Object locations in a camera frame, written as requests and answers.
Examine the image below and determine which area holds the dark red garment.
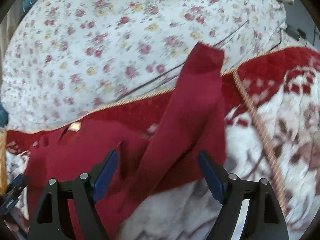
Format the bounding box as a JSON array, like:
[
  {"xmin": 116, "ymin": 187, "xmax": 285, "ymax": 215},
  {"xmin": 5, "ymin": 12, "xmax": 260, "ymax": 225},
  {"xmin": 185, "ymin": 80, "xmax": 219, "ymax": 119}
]
[{"xmin": 25, "ymin": 43, "xmax": 226, "ymax": 236}]

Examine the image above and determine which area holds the orange patterned cloth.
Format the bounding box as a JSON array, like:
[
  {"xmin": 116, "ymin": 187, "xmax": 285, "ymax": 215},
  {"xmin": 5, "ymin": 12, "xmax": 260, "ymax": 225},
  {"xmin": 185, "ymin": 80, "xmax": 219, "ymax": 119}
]
[{"xmin": 0, "ymin": 128, "xmax": 7, "ymax": 194}]

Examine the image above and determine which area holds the blue plastic bag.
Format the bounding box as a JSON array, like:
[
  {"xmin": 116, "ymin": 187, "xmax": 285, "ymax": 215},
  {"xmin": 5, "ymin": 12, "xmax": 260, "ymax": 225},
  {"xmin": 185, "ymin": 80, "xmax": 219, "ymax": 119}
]
[{"xmin": 0, "ymin": 103, "xmax": 9, "ymax": 127}]

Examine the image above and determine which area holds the floral white bed sheet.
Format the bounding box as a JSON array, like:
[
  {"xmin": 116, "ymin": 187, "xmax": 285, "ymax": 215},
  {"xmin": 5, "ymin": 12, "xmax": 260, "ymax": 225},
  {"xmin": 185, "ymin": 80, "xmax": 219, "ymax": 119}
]
[{"xmin": 1, "ymin": 0, "xmax": 286, "ymax": 132}]

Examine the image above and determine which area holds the black cable on sheet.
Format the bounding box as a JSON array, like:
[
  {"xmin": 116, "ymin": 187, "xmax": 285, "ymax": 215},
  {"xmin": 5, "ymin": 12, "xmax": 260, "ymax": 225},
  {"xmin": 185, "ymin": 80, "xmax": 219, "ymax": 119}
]
[{"xmin": 120, "ymin": 17, "xmax": 251, "ymax": 98}]

